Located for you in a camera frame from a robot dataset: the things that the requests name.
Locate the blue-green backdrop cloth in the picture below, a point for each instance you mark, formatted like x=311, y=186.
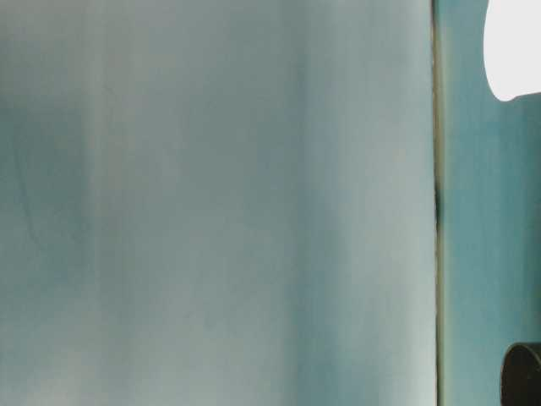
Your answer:
x=211, y=211

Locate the blue-green table cloth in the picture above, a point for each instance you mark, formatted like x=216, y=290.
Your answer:
x=473, y=211

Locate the white paper cup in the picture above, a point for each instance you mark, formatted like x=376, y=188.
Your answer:
x=515, y=51

